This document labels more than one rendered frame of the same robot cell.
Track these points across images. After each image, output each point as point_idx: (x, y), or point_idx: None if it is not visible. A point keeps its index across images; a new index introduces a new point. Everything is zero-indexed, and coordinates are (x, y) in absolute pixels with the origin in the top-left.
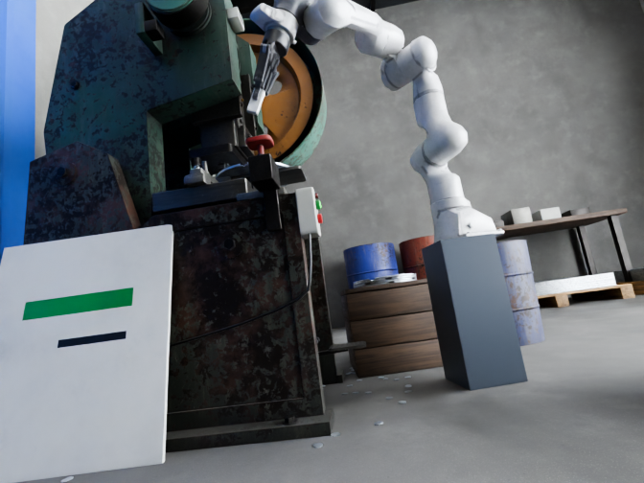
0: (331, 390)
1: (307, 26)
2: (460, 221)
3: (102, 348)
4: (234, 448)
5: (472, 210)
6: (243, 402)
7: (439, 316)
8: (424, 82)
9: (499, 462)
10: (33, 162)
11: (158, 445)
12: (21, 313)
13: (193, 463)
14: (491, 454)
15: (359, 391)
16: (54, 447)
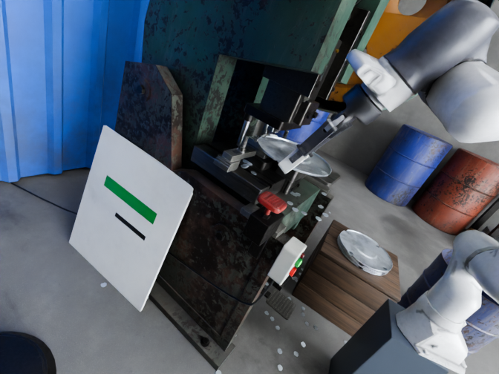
0: (265, 297)
1: (429, 97)
2: (428, 339)
3: (132, 235)
4: (173, 329)
5: (455, 339)
6: (192, 307)
7: (354, 343)
8: None
9: None
10: (127, 62)
11: (141, 303)
12: (104, 180)
13: (148, 328)
14: None
15: (275, 318)
16: (104, 262)
